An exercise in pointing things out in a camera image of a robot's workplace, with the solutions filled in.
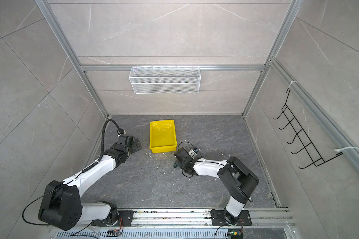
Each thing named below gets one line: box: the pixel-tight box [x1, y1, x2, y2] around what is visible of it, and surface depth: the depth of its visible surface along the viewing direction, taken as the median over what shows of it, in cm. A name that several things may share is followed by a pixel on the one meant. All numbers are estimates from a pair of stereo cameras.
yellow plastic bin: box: [149, 119, 178, 154], surface depth 106 cm
